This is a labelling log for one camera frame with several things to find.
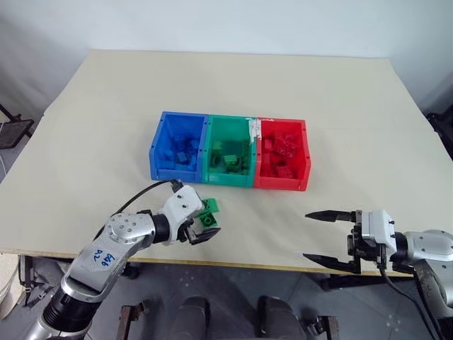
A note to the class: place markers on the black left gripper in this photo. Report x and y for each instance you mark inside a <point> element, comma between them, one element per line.
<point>186,232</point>

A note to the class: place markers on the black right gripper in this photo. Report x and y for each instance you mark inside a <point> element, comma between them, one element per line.
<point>361,244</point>

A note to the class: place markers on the green toy brick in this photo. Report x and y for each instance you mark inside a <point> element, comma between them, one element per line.
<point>207,220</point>
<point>231,161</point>
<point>212,205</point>
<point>217,146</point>

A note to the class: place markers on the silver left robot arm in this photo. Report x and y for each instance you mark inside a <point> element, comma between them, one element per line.
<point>106,258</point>

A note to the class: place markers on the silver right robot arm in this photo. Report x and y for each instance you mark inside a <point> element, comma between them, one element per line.
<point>430,263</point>

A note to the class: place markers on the small blue toy brick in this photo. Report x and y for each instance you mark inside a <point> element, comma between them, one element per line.
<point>182,157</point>

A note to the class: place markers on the green plastic bin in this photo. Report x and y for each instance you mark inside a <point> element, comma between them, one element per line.
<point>230,152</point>

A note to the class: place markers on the blue plastic bin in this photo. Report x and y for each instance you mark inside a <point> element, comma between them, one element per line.
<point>178,148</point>

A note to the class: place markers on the large blue toy brick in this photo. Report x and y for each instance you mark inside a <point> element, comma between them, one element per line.
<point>191,143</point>

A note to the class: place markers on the rusty brown table foot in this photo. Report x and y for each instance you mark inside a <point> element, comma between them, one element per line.
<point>323,327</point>
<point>132,320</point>

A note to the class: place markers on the dark rounded shape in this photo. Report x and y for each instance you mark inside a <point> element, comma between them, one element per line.
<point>194,318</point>
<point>277,318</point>

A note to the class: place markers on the red plastic bin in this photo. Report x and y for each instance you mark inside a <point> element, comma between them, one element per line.
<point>281,156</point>

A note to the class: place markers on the white tape strip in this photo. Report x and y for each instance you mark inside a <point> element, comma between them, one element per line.
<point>254,130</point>

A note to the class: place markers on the large red toy brick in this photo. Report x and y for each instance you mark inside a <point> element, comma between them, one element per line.
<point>286,146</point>

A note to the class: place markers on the black mesh stand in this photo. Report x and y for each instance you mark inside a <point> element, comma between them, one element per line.
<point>14,129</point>

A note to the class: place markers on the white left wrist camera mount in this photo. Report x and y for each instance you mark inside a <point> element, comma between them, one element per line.
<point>182,207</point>

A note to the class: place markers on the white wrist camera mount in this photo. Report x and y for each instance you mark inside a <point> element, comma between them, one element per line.
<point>381,226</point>
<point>182,207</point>

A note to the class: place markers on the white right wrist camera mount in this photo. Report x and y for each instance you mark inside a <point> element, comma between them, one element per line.
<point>381,226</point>

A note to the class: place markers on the black table frame bar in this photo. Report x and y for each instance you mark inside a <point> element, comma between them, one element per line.
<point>364,280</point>

